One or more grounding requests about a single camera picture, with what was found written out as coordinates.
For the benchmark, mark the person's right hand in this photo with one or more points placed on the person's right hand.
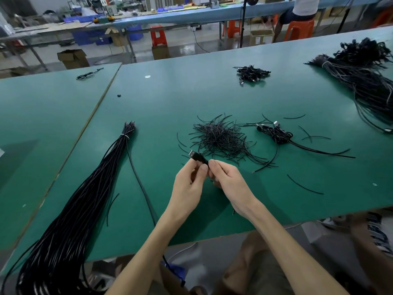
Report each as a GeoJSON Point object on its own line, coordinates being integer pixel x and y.
{"type": "Point", "coordinates": [233, 184]}

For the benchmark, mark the person's left hand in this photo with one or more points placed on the person's left hand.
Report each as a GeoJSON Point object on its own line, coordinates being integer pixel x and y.
{"type": "Point", "coordinates": [184, 193]}

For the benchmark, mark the person's left forearm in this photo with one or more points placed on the person's left forearm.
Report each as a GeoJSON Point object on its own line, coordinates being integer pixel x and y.
{"type": "Point", "coordinates": [144, 261]}

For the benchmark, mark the person's right forearm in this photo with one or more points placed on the person's right forearm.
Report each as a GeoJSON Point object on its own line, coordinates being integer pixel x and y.
{"type": "Point", "coordinates": [295, 255]}

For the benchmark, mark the person's brown shorts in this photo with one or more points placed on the person's brown shorts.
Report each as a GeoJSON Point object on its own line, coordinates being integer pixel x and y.
{"type": "Point", "coordinates": [255, 273]}

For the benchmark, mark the person's right leg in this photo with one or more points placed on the person's right leg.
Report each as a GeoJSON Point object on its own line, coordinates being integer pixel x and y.
{"type": "Point", "coordinates": [374, 248]}

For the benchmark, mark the blue plastic item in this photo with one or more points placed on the blue plastic item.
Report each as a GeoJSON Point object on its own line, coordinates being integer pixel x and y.
{"type": "Point", "coordinates": [177, 271]}

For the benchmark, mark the small cardboard box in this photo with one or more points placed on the small cardboard box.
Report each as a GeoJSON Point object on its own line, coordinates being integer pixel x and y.
{"type": "Point", "coordinates": [161, 52]}

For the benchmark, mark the orange plastic stool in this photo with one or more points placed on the orange plastic stool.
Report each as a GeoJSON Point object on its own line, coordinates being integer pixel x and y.
{"type": "Point", "coordinates": [299, 30]}
{"type": "Point", "coordinates": [234, 29]}
{"type": "Point", "coordinates": [382, 18]}

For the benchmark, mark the red plastic stool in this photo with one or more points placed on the red plastic stool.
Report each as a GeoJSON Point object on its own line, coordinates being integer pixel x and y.
{"type": "Point", "coordinates": [158, 35]}

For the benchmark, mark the black fan on stand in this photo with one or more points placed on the black fan on stand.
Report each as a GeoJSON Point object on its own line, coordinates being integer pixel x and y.
{"type": "Point", "coordinates": [243, 18]}

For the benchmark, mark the open cardboard box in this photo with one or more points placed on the open cardboard box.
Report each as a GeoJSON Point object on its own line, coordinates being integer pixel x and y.
{"type": "Point", "coordinates": [73, 59]}

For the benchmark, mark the long blue workbench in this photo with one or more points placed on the long blue workbench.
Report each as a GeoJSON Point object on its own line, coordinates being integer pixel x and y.
{"type": "Point", "coordinates": [196, 12]}

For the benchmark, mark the black tripod stand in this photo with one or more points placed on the black tripod stand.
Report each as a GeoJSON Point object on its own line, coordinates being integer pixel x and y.
{"type": "Point", "coordinates": [346, 14]}

